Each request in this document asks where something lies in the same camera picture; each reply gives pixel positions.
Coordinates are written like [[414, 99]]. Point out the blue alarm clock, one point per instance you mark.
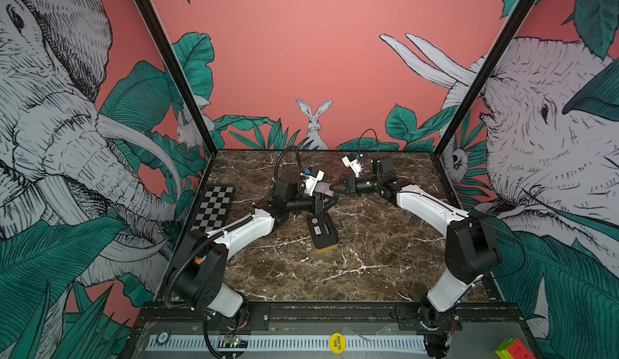
[[323, 191]]

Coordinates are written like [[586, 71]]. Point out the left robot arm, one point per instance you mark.
[[198, 265]]

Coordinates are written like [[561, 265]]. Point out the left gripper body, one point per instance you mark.
[[302, 203]]

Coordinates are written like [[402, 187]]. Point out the white slotted cable duct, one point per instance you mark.
[[408, 344]]

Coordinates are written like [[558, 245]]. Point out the yellow alarm clock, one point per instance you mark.
[[321, 242]]

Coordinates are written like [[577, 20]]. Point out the yellow big blind chip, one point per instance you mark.
[[337, 343]]

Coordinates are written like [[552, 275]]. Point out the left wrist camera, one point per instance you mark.
[[292, 185]]

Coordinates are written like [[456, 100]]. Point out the small round dial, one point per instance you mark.
[[163, 337]]

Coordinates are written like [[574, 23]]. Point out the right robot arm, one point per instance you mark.
[[471, 246]]

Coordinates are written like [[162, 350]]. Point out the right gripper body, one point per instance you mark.
[[367, 186]]

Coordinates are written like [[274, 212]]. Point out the small circuit board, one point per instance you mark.
[[234, 342]]

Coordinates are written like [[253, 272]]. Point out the checkerboard calibration card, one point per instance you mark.
[[214, 207]]

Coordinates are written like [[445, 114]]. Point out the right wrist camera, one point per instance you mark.
[[379, 167]]

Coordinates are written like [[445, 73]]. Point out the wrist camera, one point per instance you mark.
[[292, 185], [379, 167]]

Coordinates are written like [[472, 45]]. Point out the colourful puzzle cube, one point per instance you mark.
[[513, 349]]

